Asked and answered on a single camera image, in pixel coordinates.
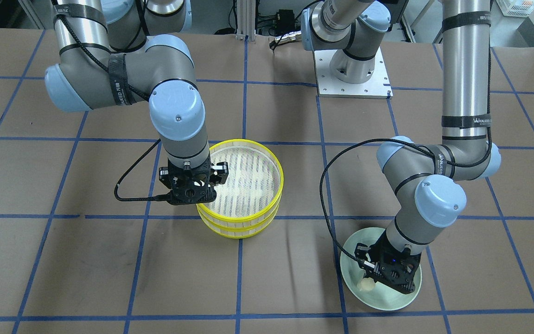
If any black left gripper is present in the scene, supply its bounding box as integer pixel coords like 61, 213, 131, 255
354, 234, 421, 294

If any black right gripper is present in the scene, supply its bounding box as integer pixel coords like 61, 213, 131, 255
158, 158, 229, 202

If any white steamed bun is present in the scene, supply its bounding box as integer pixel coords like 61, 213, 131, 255
357, 277, 376, 292

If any yellow steamer layer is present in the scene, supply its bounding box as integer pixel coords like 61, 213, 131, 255
197, 139, 284, 223
197, 192, 281, 239

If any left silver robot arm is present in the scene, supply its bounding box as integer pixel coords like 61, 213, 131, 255
300, 0, 502, 294

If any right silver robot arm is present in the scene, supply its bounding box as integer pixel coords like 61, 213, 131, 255
44, 0, 229, 206

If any light green plate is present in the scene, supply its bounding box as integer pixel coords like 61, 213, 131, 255
340, 227, 422, 311

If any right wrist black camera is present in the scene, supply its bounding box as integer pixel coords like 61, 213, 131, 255
166, 179, 217, 206

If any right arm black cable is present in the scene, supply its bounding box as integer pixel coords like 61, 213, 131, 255
114, 138, 172, 202

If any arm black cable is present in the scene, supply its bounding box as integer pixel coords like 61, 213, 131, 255
319, 139, 492, 270
114, 138, 172, 202

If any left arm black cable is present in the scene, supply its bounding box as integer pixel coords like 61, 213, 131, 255
319, 139, 492, 270

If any aluminium frame post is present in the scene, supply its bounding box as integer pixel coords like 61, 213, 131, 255
235, 0, 258, 44

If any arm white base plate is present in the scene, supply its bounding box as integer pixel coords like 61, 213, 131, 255
313, 48, 394, 99

